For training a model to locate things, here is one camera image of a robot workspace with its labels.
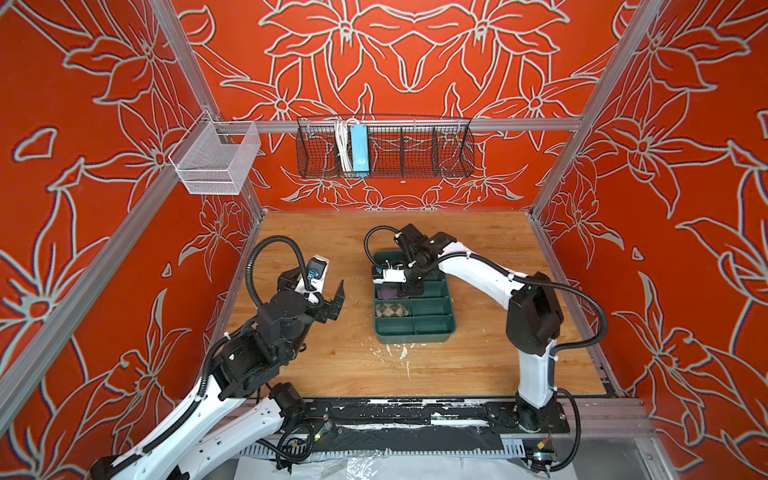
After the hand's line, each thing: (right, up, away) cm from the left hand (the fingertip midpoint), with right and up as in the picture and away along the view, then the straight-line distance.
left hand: (320, 273), depth 65 cm
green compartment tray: (+22, -15, +19) cm, 33 cm away
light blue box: (+7, +34, +25) cm, 43 cm away
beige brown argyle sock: (+17, -13, +21) cm, 30 cm away
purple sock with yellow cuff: (+15, -9, +25) cm, 31 cm away
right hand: (+18, -6, +23) cm, 29 cm away
